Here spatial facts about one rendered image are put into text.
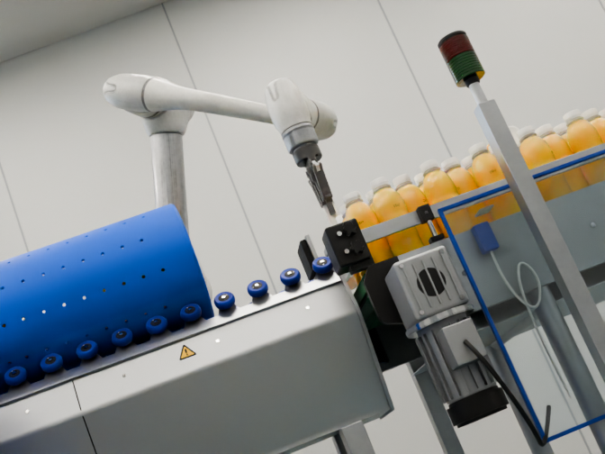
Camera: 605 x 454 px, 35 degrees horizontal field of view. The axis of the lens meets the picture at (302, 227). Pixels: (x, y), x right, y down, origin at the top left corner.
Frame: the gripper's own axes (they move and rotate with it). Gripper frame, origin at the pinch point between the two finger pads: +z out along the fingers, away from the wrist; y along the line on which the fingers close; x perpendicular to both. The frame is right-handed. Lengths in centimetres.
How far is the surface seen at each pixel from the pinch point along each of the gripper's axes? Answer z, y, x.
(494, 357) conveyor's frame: 50, -11, -21
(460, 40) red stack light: -6, -68, -23
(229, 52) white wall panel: -179, 242, -37
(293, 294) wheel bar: 25, -41, 24
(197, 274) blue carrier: 14, -42, 41
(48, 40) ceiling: -223, 248, 55
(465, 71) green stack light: 0, -68, -21
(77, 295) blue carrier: 10, -43, 66
